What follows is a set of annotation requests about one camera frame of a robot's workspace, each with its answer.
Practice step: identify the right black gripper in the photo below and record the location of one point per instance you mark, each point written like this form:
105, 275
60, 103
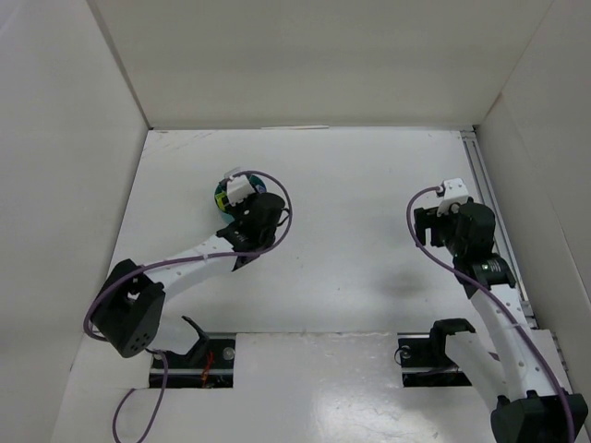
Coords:
425, 221

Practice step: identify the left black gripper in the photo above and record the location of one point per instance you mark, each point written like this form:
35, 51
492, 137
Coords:
245, 206

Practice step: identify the light green square lego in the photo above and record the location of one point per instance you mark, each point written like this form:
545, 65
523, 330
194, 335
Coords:
221, 199

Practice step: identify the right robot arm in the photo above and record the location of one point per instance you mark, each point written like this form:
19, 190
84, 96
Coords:
526, 401

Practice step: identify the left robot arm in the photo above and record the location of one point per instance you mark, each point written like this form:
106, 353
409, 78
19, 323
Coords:
128, 311

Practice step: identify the teal round divided container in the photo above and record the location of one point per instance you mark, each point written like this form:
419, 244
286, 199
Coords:
254, 180

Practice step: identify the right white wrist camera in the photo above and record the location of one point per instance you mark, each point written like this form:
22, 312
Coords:
452, 192

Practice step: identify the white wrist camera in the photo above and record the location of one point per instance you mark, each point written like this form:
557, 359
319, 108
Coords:
237, 186
452, 192

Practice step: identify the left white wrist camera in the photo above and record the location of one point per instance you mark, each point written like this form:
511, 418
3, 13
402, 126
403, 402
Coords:
237, 186

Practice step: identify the aluminium rail right edge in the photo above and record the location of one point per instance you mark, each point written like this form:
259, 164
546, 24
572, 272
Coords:
487, 196

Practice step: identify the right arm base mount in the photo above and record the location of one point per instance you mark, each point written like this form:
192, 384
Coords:
423, 360

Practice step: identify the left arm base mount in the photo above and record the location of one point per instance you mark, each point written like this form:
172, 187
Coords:
203, 355

